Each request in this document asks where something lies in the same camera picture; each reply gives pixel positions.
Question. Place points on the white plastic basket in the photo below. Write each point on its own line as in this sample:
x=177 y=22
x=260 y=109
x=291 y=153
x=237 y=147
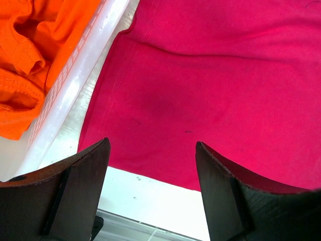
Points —
x=30 y=152

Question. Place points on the orange t shirt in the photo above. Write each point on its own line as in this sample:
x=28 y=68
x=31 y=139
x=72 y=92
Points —
x=37 y=39

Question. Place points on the aluminium front rail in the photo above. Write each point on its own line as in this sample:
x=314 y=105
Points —
x=117 y=227

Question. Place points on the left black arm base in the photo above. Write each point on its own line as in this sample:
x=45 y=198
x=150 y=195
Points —
x=97 y=226

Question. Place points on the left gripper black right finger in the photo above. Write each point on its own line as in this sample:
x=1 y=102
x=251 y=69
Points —
x=242 y=205

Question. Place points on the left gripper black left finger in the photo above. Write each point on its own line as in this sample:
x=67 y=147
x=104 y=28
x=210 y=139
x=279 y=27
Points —
x=58 y=202

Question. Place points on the crimson red t shirt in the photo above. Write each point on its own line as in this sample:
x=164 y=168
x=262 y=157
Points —
x=241 y=76

